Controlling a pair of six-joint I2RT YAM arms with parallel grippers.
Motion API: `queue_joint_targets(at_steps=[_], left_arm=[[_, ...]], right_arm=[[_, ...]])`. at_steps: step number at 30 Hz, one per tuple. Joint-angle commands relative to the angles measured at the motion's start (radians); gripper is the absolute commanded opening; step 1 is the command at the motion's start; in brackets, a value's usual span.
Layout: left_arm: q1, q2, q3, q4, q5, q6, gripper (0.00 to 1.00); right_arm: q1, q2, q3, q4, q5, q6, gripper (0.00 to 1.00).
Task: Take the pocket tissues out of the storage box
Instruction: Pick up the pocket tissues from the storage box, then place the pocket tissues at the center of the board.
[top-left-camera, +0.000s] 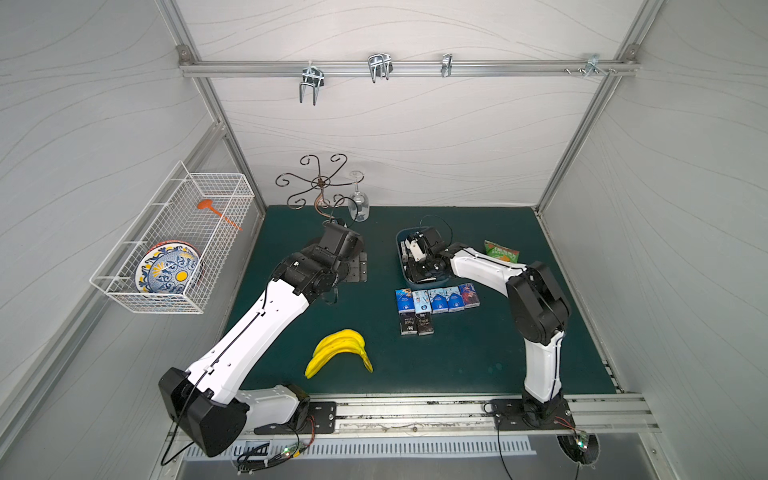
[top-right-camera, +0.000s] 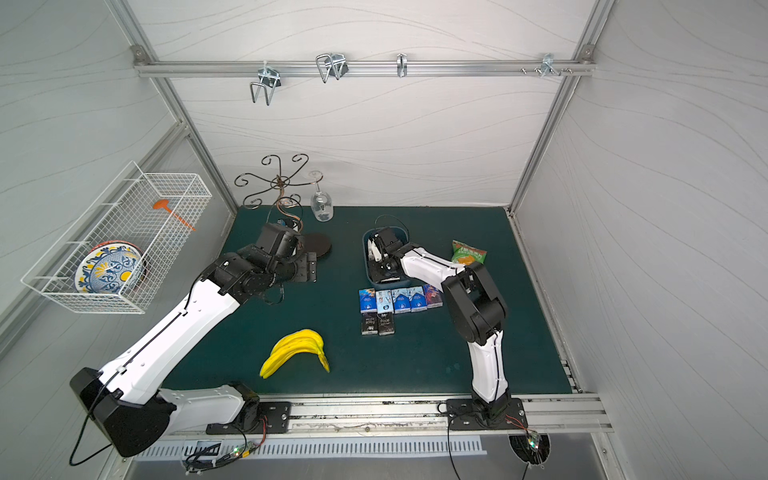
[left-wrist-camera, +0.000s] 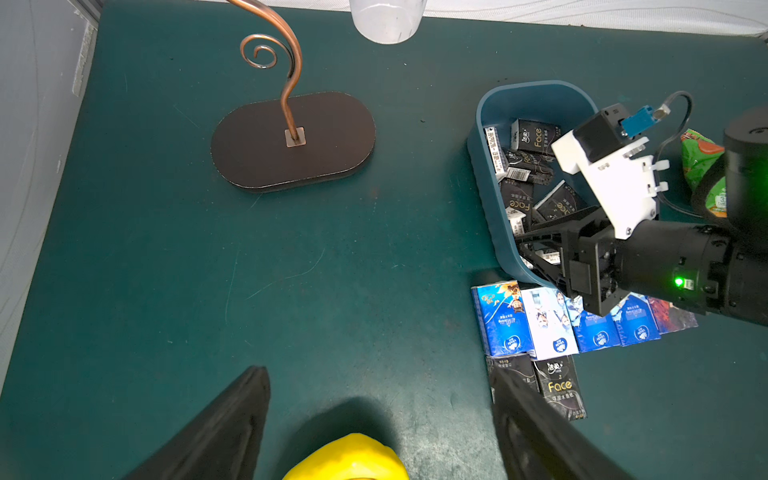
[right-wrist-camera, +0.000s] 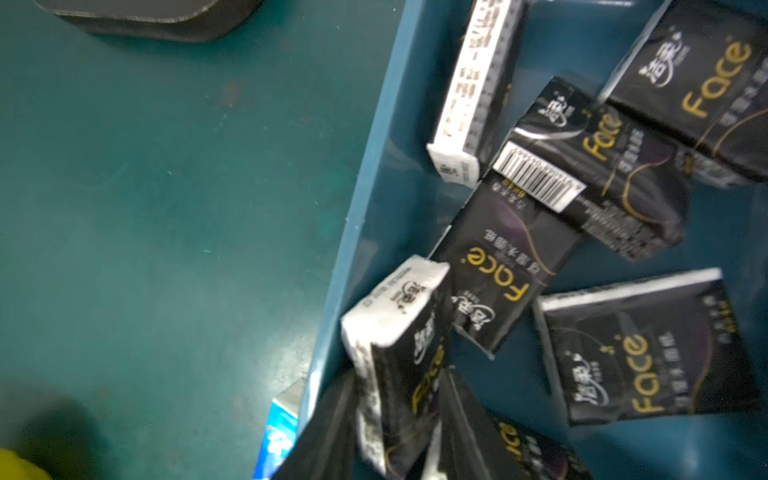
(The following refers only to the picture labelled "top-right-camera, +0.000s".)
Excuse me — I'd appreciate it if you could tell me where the white blue tissue pack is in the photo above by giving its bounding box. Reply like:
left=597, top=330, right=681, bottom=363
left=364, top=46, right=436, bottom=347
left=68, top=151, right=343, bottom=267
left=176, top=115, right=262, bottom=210
left=375, top=290, right=394, bottom=314

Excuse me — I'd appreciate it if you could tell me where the dark blue tissue pack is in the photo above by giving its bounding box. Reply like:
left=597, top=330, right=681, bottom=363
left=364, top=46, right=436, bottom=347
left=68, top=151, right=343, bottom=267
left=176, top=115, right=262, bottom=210
left=358, top=288, right=378, bottom=314

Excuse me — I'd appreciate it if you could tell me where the light blue tissue pack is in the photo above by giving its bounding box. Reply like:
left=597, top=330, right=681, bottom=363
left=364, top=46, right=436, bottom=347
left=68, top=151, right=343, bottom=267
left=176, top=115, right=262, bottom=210
left=408, top=286, right=428, bottom=312
left=391, top=288, right=412, bottom=314

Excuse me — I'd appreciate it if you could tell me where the red blue tissue pack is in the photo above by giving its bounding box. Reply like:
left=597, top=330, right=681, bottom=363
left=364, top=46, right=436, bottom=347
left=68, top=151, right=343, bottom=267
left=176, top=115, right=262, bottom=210
left=422, top=284, right=444, bottom=309

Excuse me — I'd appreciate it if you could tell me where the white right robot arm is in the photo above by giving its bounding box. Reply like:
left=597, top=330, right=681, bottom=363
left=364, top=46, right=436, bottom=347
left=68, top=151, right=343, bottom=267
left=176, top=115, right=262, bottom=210
left=368, top=241, right=508, bottom=405

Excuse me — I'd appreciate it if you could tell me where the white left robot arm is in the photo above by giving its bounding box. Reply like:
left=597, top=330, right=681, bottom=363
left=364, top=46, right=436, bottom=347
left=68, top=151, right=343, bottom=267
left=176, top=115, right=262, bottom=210
left=70, top=223, right=317, bottom=457

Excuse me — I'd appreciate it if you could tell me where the teal storage box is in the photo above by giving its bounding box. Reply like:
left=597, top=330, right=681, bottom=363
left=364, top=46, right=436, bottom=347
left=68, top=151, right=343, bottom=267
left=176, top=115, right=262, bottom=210
left=363, top=226, right=412, bottom=290

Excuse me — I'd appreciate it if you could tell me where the copper glass rack stand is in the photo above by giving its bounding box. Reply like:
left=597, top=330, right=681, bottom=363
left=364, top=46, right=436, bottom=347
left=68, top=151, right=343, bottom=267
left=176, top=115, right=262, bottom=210
left=233, top=153, right=332, bottom=259

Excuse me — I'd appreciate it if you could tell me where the green snack bag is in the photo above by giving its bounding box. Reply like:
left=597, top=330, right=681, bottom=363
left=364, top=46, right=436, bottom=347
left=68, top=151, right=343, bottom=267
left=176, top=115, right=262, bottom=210
left=451, top=240, right=487, bottom=265

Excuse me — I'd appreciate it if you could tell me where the yellow banana bunch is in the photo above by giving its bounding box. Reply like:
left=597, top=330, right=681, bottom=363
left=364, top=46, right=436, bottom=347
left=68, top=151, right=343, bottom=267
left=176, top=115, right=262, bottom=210
left=259, top=329, right=330, bottom=379

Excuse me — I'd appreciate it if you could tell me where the orange spatula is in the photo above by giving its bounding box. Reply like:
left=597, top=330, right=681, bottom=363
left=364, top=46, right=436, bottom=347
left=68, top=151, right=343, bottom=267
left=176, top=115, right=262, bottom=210
left=153, top=199, right=195, bottom=231

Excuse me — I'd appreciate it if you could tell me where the blue yellow patterned plate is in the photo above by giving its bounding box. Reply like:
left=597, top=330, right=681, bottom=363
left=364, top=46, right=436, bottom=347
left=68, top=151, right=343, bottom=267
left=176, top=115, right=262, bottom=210
left=74, top=241, right=145, bottom=294

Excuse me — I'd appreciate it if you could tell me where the metal hook left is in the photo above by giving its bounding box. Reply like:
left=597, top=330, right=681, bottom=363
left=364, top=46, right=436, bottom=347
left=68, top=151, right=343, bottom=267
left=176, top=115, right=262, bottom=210
left=249, top=63, right=282, bottom=106

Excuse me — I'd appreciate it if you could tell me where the metal hook middle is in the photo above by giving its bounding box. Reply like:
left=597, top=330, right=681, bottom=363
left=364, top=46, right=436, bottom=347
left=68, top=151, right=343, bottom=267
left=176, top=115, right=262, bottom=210
left=315, top=53, right=349, bottom=83

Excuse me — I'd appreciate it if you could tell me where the metal hook small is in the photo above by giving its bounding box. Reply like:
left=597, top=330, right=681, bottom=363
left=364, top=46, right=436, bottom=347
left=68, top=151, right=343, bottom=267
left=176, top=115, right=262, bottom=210
left=396, top=53, right=408, bottom=78

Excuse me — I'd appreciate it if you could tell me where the metal hook right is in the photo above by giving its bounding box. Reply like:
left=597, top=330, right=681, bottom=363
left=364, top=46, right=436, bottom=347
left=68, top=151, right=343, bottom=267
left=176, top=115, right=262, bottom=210
left=520, top=54, right=572, bottom=78

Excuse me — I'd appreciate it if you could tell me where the white wire basket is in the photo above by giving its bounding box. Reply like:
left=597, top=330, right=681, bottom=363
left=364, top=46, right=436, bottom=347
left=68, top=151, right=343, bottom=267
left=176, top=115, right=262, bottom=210
left=21, top=162, right=212, bottom=314

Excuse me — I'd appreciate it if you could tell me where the aluminium top rail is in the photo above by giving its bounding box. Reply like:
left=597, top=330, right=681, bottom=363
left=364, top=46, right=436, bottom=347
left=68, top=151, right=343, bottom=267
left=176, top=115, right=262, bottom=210
left=134, top=47, right=596, bottom=80

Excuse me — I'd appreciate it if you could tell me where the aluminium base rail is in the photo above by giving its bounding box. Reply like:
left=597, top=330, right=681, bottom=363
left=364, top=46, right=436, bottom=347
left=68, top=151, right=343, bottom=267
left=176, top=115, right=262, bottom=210
left=260, top=394, right=614, bottom=437

